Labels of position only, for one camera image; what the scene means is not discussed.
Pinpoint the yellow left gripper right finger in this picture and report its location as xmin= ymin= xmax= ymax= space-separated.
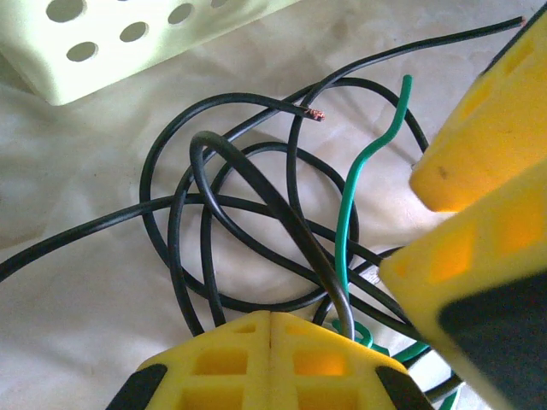
xmin=269 ymin=312 xmax=433 ymax=410

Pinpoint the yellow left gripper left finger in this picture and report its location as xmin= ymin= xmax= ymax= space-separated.
xmin=104 ymin=312 xmax=272 ymax=410

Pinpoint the green cable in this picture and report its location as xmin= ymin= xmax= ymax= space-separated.
xmin=332 ymin=74 xmax=462 ymax=410

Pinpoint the black cable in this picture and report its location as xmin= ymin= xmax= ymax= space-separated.
xmin=0 ymin=15 xmax=527 ymax=405
xmin=189 ymin=130 xmax=356 ymax=343

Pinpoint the pale yellow perforated basket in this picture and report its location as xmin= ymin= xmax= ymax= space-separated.
xmin=0 ymin=0 xmax=300 ymax=107

